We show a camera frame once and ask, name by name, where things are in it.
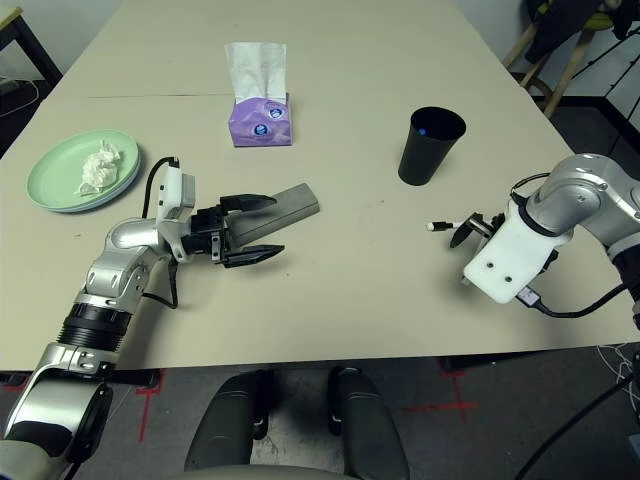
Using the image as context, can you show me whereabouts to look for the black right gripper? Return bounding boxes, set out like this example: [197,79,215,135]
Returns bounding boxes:
[448,211,505,250]

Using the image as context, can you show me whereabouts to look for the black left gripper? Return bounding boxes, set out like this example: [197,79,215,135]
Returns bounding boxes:
[182,193,286,270]

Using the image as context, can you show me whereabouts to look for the grey glasses case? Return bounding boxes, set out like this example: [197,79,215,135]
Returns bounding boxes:
[227,183,321,251]

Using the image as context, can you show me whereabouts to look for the white tissue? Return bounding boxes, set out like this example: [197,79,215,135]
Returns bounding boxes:
[73,139,123,197]

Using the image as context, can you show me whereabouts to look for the green plate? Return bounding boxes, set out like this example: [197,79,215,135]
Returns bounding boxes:
[25,128,141,211]

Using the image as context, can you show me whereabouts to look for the black cup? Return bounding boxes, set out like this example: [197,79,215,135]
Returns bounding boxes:
[397,106,468,187]

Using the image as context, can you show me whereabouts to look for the purple tissue pack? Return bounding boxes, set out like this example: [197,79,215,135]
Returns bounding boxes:
[223,41,294,149]

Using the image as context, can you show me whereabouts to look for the blue plate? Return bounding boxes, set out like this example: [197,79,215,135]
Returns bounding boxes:
[37,164,143,215]

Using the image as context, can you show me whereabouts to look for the wooden chair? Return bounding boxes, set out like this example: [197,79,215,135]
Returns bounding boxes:
[502,14,640,119]

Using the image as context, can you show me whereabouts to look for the grey left robot leg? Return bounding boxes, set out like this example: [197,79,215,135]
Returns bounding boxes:
[183,369,274,480]

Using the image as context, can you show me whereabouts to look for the grey robot leg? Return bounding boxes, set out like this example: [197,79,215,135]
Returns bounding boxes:
[327,366,411,480]
[183,369,274,480]

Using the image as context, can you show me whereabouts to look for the grey right robot leg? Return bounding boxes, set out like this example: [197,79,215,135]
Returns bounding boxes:
[327,366,411,480]

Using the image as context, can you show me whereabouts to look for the black tripod stand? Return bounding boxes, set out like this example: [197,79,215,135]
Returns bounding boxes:
[569,29,640,151]

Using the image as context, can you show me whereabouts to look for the dark jacket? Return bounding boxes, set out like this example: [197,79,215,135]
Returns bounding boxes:
[522,0,640,66]

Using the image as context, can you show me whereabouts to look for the grey robot torso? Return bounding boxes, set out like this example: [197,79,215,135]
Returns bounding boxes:
[182,464,346,480]

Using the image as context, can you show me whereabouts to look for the wooden side table black legs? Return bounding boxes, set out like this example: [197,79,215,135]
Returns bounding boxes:
[0,5,64,86]

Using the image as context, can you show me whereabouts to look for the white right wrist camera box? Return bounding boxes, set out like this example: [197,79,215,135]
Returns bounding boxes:
[462,198,571,305]

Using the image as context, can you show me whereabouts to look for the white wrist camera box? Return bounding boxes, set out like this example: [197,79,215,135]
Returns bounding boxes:
[462,198,571,305]
[155,166,197,264]

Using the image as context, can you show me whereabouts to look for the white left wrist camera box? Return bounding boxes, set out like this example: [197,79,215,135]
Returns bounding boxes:
[155,166,197,264]

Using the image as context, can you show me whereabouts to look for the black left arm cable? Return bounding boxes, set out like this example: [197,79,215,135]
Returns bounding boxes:
[142,156,181,310]

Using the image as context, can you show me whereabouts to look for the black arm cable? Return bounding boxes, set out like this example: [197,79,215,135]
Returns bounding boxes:
[142,156,181,310]
[514,284,640,480]

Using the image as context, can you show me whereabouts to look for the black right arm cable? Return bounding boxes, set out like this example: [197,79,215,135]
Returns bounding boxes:
[514,284,640,480]

